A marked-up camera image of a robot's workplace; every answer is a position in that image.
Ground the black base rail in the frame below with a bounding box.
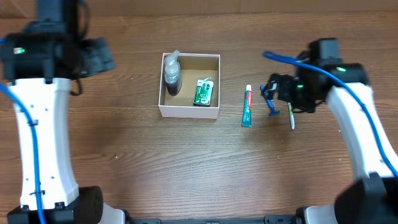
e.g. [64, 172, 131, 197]
[127, 215, 303, 224]

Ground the green Dettol soap packet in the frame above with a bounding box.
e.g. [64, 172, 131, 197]
[193, 77, 215, 107]

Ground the open white cardboard box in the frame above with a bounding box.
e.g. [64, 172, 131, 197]
[158, 53, 221, 119]

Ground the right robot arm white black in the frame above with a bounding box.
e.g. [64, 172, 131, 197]
[261, 38, 397, 224]

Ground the green white toothbrush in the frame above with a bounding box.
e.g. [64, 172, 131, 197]
[287, 102, 295, 130]

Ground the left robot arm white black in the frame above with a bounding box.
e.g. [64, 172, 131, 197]
[1, 0, 131, 224]

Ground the green Colgate toothpaste tube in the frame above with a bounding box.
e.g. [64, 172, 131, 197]
[242, 85, 252, 128]

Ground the clear spray bottle dark liquid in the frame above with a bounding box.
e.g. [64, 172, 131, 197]
[164, 50, 182, 96]

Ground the blue disposable razor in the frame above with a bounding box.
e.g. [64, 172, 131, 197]
[260, 85, 279, 116]

